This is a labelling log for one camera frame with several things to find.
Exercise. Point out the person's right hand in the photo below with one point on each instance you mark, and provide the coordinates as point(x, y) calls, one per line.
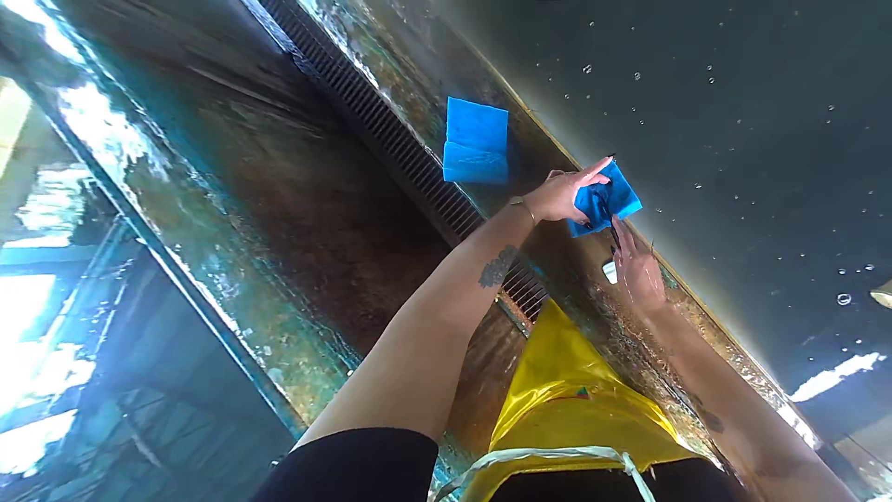
point(641, 275)

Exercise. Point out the person's left hand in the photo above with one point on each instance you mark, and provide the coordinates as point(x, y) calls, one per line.
point(555, 199)

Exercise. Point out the person's right fingers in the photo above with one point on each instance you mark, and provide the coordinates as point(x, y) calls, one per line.
point(625, 238)

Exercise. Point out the person's left fingers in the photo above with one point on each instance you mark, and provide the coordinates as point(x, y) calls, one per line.
point(592, 170)

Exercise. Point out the person's left thumb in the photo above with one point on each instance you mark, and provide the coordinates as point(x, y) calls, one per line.
point(580, 217)

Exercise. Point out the blue cloth piece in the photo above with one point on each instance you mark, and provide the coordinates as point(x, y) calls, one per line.
point(625, 192)

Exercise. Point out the person's right forearm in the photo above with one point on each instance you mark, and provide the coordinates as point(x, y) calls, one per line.
point(725, 390)

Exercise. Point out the person's left forearm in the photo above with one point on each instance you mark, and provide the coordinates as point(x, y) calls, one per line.
point(446, 300)

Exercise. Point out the black thin object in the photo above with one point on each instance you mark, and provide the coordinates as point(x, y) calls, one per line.
point(614, 235)

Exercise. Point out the small white object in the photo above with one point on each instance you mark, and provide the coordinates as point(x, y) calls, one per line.
point(610, 272)

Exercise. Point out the blue rectangular sheet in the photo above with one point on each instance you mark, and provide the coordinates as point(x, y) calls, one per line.
point(477, 139)

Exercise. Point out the large water tank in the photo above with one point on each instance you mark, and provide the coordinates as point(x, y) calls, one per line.
point(759, 160)

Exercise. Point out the person's body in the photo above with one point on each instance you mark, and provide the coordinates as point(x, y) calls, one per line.
point(578, 418)

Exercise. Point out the dark metal drain grate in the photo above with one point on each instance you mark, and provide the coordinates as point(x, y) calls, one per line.
point(390, 122)

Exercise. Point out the beige rounded object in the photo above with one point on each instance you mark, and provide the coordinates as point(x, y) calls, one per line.
point(883, 295)

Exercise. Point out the water basin with narrow rim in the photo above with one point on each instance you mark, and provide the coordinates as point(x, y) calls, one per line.
point(139, 369)

